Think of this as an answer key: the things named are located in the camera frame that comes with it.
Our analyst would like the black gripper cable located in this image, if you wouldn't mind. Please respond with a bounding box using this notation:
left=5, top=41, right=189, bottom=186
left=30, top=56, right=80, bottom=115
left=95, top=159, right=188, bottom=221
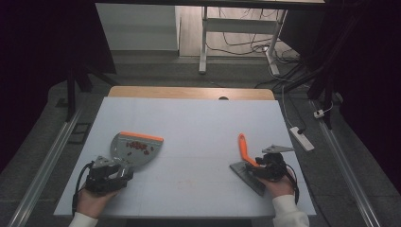
left=285, top=163, right=301, bottom=204
left=71, top=161, right=96, bottom=218

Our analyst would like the black metal stand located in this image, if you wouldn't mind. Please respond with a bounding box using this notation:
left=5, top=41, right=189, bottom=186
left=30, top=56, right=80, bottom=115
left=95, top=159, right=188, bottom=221
left=56, top=62, right=118, bottom=123

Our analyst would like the white metal desk frame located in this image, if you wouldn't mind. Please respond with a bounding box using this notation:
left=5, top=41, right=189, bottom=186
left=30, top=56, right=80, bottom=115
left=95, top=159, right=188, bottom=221
left=198, top=6, right=288, bottom=77

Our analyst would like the tangle of black floor cables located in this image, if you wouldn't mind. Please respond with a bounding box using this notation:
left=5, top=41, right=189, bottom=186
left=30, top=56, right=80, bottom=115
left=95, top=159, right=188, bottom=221
left=206, top=9, right=313, bottom=90

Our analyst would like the wooden table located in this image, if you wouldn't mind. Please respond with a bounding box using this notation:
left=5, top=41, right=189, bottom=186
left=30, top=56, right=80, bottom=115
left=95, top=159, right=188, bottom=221
left=108, top=85, right=276, bottom=101

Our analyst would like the orange-handled grey brush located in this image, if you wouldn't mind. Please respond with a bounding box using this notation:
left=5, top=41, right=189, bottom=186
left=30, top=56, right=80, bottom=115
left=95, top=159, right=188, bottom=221
left=229, top=132, right=267, bottom=198

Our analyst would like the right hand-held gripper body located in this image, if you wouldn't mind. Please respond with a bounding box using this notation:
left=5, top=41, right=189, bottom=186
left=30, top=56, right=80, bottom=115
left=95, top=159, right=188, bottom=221
left=251, top=144, right=296, bottom=183

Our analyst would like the white power strip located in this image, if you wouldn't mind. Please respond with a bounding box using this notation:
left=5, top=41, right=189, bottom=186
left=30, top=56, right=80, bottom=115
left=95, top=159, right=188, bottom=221
left=289, top=126, right=316, bottom=152

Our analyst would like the white table mat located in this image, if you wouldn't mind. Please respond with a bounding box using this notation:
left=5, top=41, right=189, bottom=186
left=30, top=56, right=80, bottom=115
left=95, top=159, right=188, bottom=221
left=53, top=96, right=317, bottom=218

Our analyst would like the grey dustpan with orange lip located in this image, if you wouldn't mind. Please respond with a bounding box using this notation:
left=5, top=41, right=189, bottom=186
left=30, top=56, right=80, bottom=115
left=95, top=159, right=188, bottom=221
left=110, top=131, right=166, bottom=173

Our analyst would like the pile of red beans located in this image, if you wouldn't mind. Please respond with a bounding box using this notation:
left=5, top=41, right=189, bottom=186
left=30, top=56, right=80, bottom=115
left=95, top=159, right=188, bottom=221
left=125, top=140, right=156, bottom=157

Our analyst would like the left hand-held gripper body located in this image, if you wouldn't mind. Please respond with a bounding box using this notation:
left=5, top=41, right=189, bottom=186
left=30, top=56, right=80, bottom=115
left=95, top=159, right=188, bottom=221
left=84, top=155, right=134, bottom=195

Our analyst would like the person's right hand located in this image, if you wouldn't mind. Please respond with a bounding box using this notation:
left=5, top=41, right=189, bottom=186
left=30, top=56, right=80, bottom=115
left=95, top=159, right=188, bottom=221
left=257, top=169, right=296, bottom=200

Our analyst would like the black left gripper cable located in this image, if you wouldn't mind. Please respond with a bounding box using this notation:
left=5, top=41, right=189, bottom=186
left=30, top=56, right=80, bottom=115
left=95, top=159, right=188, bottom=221
left=71, top=161, right=96, bottom=218

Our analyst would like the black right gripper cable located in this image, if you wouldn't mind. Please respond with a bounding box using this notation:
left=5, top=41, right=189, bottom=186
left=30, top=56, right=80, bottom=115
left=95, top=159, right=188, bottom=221
left=285, top=163, right=301, bottom=204

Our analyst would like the aluminium floor rail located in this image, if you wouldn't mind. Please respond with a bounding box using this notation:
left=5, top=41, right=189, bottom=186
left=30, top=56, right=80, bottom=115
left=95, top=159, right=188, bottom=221
left=309, top=99, right=383, bottom=227
left=7, top=106, right=85, bottom=227

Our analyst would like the person's left hand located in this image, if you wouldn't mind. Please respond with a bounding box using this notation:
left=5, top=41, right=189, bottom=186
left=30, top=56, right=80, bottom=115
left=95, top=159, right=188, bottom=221
left=76, top=184, right=121, bottom=219

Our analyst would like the white panel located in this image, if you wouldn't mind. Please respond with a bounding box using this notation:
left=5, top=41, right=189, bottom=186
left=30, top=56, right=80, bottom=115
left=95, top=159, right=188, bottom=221
left=95, top=3, right=180, bottom=52

